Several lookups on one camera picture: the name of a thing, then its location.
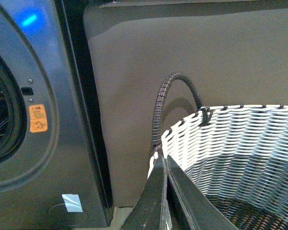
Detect white tape label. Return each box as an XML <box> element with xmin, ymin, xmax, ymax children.
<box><xmin>61</xmin><ymin>194</ymin><xmax>83</xmax><ymax>212</ymax></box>

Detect right gripper camera black left finger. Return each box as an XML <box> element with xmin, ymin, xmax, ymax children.
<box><xmin>121</xmin><ymin>156</ymin><xmax>168</xmax><ymax>230</ymax></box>

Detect white woven laundry basket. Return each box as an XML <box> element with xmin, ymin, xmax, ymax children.
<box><xmin>153</xmin><ymin>103</ymin><xmax>288</xmax><ymax>230</ymax></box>

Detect grey front-load washing machine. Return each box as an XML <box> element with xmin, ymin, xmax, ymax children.
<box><xmin>0</xmin><ymin>0</ymin><xmax>113</xmax><ymax>230</ymax></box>

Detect orange warning sticker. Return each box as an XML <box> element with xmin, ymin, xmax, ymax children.
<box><xmin>29</xmin><ymin>104</ymin><xmax>48</xmax><ymax>133</ymax></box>

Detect right gripper camera black right finger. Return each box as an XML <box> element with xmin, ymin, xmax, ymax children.
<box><xmin>167</xmin><ymin>156</ymin><xmax>237</xmax><ymax>230</ymax></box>

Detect dark brown basket handle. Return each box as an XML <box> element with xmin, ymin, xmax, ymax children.
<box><xmin>152</xmin><ymin>72</ymin><xmax>213</xmax><ymax>156</ymax></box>

